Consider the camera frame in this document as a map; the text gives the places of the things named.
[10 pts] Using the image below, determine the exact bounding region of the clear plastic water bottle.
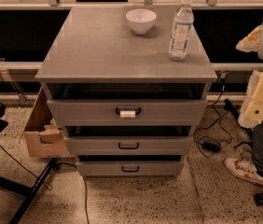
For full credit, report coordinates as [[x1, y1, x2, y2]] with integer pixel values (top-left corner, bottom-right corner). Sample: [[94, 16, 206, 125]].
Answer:
[[169, 0, 194, 61]]

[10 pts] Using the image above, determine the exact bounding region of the brown cardboard box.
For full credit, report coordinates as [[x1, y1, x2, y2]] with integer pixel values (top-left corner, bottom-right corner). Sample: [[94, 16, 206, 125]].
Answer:
[[23, 90, 70, 158]]

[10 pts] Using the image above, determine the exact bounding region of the black cable on floor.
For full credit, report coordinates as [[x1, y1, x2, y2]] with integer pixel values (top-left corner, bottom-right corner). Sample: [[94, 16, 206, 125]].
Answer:
[[56, 161, 90, 224]]

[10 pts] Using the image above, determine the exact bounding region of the grey middle drawer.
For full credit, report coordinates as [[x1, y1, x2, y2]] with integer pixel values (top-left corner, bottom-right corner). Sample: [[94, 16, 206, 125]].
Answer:
[[65, 136, 193, 156]]

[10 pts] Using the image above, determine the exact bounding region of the grey drawer cabinet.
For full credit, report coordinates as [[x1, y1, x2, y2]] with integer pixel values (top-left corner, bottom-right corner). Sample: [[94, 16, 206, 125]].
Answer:
[[34, 4, 218, 178]]

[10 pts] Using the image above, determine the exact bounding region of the grey top drawer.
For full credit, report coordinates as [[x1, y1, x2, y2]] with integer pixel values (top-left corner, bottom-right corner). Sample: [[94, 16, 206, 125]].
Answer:
[[48, 99, 206, 126]]

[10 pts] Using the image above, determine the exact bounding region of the grey bottom drawer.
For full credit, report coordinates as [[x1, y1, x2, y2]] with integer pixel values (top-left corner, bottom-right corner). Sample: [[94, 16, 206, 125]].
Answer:
[[76, 161, 184, 177]]

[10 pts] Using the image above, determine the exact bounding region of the white and red sneaker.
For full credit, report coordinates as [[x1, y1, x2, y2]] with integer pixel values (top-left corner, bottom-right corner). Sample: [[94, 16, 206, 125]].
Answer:
[[224, 158, 263, 187]]

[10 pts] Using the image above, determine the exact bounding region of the grey drawer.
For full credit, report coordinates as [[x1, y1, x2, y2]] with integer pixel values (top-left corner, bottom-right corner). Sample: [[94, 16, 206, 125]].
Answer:
[[76, 161, 184, 177], [65, 136, 193, 156], [48, 99, 206, 126]]

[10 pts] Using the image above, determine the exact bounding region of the white ceramic bowl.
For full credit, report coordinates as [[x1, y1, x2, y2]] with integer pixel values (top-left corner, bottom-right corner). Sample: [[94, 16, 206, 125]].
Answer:
[[125, 9, 157, 35]]

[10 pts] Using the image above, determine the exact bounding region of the black metal stand frame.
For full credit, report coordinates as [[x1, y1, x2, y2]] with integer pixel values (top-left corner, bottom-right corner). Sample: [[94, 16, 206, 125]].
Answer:
[[0, 103, 57, 224]]

